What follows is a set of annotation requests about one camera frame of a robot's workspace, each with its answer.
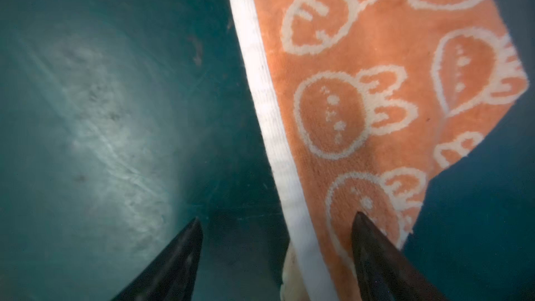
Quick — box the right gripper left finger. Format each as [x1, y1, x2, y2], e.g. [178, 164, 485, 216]
[114, 218, 203, 301]

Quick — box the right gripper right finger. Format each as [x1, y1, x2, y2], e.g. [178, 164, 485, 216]
[351, 212, 447, 300]

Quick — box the orange bunny pattern towel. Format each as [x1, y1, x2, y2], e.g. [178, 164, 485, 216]
[230, 0, 529, 300]

